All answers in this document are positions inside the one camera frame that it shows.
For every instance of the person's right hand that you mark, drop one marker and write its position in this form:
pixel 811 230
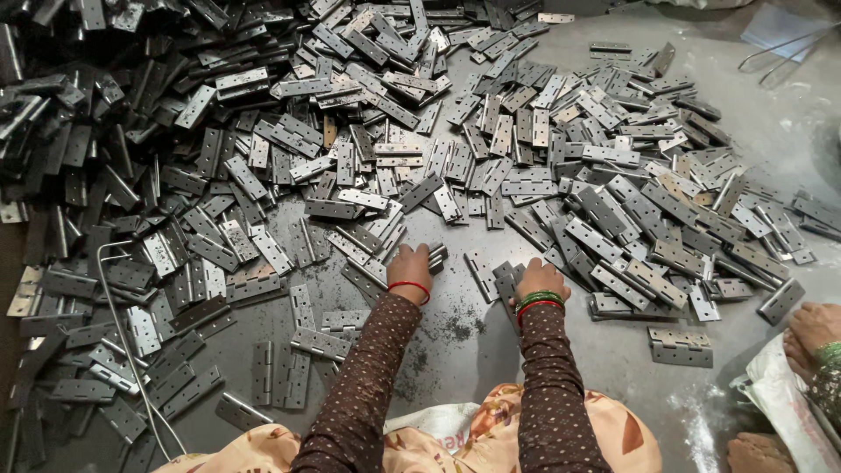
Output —
pixel 542 279

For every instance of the person's left hand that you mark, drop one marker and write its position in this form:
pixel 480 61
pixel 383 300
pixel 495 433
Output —
pixel 408 266

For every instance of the person's left fingers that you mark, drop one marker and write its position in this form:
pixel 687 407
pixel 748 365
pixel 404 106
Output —
pixel 428 255

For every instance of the person's right fingers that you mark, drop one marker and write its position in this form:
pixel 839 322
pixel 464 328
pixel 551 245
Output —
pixel 519 278

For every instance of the small grey door hinges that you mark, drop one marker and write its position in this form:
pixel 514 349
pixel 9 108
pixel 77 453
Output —
pixel 438 257

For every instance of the grey door hinge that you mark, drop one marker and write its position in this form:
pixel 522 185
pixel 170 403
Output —
pixel 504 284

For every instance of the green and red wrist bangles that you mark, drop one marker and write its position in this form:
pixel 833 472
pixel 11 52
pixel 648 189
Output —
pixel 539 301

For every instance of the red wrist bangle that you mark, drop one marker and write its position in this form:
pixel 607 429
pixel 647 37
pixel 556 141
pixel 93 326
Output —
pixel 408 285

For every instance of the heap of steel hinges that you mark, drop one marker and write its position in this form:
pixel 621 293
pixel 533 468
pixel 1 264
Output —
pixel 591 197

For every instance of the white printed sack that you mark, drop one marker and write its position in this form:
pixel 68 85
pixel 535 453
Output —
pixel 430 424

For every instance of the person's peach floral garment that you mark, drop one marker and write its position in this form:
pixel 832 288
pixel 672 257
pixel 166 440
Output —
pixel 631 440

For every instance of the white woven sack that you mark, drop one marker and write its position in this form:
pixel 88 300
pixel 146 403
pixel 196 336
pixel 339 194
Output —
pixel 788 404

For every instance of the clear plastic sheet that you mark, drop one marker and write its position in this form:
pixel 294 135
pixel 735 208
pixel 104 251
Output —
pixel 785 29

